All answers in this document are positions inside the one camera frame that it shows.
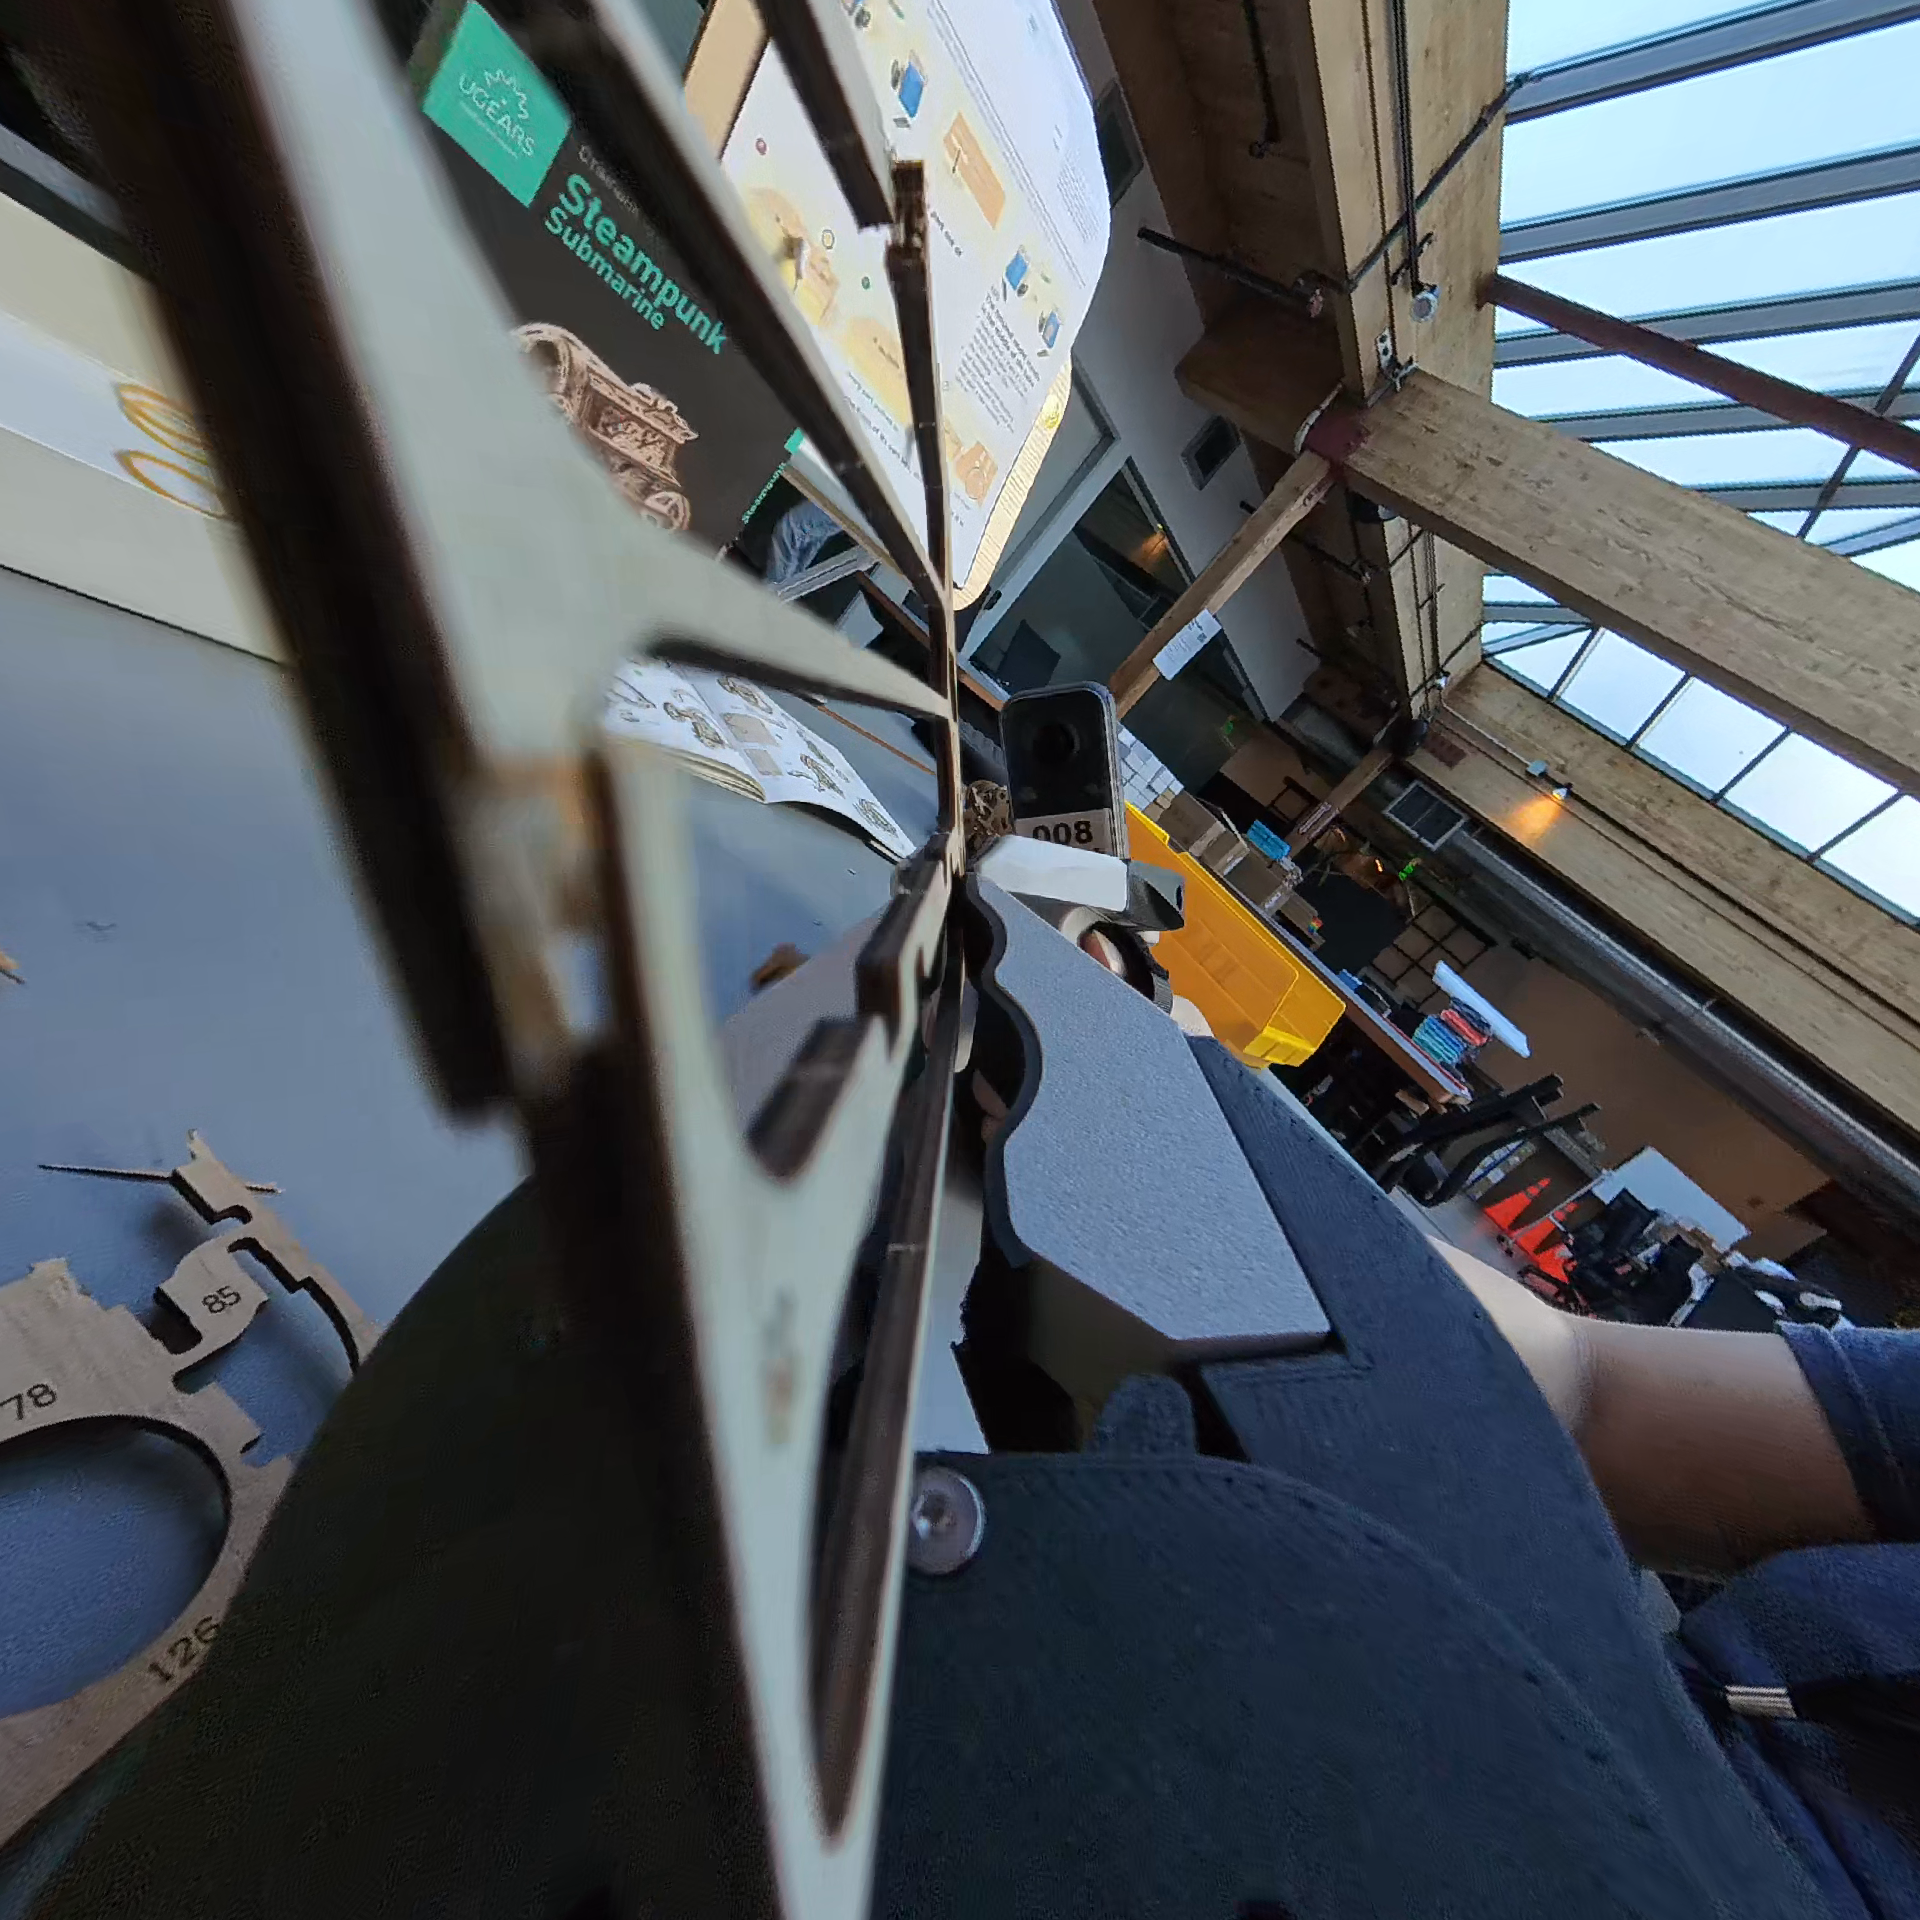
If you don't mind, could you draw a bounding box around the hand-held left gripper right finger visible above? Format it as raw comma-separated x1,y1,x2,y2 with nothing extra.
960,878,1337,1360

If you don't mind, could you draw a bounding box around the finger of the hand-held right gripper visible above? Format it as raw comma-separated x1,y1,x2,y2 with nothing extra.
972,837,1191,935

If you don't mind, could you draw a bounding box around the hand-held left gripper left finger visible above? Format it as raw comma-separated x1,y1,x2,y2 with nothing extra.
718,884,962,1113

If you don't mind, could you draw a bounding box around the wooden model parts sheet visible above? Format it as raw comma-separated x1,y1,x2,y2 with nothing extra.
90,0,977,1920

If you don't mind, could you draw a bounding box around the person's right forearm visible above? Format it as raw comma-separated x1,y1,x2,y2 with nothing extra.
1425,1237,1920,1576

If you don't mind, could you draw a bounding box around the black model kit box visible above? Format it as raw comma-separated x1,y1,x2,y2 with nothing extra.
404,0,807,544

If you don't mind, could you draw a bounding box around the person's right hand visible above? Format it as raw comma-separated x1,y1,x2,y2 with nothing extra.
1076,919,1176,1004

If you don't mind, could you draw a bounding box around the yellow plastic bin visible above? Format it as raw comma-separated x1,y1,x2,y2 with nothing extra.
1126,802,1347,1069

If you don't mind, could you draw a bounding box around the instruction booklet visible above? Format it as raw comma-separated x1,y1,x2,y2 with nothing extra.
599,660,921,860

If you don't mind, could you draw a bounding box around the long work table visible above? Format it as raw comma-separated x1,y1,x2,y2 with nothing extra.
1111,719,1480,1114

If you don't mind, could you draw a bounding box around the black office chair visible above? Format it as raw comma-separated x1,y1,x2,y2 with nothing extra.
1372,1072,1602,1204

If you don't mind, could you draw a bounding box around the orange traffic cone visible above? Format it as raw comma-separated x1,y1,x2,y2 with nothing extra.
1476,1176,1596,1279

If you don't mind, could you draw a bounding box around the monitor showing instructions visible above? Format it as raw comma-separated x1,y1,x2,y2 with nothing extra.
681,0,1116,607

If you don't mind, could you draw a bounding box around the empty wooden cutout sheet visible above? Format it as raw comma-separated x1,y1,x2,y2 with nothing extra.
0,1132,379,1853

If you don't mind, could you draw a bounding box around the person's navy shirt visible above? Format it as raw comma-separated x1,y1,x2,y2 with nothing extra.
1651,1545,1920,1920

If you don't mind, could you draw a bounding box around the white cardboard tray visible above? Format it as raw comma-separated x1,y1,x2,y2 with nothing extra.
0,186,289,663

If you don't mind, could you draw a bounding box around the grey duct pipe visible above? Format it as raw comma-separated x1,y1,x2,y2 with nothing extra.
1441,831,1920,1185

